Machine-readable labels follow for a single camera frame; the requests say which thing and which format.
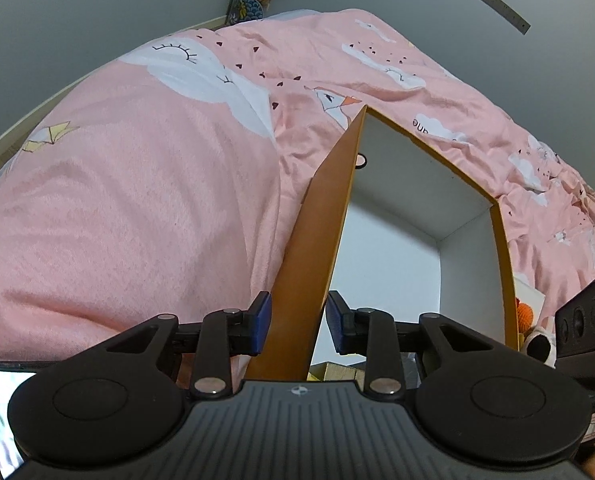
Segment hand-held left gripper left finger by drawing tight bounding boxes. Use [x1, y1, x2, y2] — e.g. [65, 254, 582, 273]
[105, 291, 274, 400]

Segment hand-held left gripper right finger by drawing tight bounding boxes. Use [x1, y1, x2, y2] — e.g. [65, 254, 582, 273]
[326, 290, 498, 400]

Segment orange box with white inside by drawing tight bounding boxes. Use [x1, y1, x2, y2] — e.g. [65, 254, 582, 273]
[242, 105, 521, 385]

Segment small wooden box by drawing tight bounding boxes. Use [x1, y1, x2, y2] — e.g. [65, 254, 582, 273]
[307, 360, 367, 384]

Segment black and white plush toy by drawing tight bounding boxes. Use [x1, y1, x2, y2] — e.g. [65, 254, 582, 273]
[522, 326, 559, 368]

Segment orange plush toy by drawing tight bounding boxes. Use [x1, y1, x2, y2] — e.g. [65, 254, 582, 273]
[515, 300, 536, 337]

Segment white card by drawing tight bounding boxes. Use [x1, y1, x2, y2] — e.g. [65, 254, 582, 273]
[512, 272, 547, 328]

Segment pink cloud-print blanket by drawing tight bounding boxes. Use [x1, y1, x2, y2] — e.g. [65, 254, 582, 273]
[0, 8, 595, 480]

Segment grey wall strip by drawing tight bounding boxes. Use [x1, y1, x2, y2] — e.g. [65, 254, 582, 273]
[474, 0, 532, 35]

